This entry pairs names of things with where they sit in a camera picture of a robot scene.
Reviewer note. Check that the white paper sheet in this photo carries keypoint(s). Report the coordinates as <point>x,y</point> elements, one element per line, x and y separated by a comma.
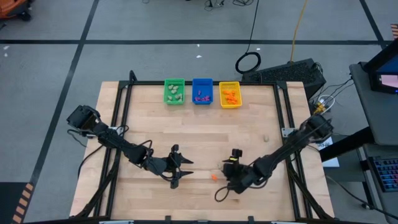
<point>329,160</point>

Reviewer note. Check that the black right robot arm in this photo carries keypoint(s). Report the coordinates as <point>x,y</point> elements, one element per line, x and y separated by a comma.
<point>289,149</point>

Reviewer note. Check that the yellow plastic basket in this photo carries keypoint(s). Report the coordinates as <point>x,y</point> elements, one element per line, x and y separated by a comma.
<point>239,88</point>

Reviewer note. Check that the black computer tower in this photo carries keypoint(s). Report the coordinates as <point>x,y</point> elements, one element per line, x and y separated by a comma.
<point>286,73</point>

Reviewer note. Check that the grey side desk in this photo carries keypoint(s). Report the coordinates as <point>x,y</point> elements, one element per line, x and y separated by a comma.
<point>382,118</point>

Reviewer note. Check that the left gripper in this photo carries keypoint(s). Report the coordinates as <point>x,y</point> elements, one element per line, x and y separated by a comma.
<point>175,165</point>

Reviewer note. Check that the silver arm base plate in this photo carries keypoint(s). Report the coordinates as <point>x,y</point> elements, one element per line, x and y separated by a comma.
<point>90,135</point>
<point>287,132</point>

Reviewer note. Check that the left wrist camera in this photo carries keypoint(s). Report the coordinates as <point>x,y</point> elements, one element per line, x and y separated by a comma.
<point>157,165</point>

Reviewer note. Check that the backlit keyboard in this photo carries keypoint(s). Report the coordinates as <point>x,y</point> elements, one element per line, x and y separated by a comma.
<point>387,172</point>

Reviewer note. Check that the blue plastic basket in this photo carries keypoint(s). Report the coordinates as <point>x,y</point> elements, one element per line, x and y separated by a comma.
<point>202,87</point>

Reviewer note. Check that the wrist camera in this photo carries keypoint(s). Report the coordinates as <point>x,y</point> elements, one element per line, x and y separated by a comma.
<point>250,180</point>
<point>157,165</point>

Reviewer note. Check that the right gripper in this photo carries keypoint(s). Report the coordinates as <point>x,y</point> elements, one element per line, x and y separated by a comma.
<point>237,174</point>

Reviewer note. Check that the black hazard striped mat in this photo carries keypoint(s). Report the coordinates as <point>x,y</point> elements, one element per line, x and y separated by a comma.
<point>9,202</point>

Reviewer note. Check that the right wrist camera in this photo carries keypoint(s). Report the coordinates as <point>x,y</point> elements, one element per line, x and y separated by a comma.
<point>250,180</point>

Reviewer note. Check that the yellow tag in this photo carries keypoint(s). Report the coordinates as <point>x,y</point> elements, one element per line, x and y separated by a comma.
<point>232,159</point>

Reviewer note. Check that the orange machine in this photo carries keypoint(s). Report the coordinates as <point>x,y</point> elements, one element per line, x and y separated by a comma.
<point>12,7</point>

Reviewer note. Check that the green plastic basket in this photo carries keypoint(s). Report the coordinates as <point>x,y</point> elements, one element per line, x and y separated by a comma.
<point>174,102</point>

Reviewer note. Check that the person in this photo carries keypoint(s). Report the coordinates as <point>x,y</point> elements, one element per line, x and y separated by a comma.
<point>395,31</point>

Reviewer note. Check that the black table edge bracket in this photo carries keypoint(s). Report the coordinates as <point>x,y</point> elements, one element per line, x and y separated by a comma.
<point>250,219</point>
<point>168,219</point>

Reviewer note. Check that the silver aluminium bar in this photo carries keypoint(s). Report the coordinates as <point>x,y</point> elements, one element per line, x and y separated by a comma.
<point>116,222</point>
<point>287,222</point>

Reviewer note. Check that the black monitor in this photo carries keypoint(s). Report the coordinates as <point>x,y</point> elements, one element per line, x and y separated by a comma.
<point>385,77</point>

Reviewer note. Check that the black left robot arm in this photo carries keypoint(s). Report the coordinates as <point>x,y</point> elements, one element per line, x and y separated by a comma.
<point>112,140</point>

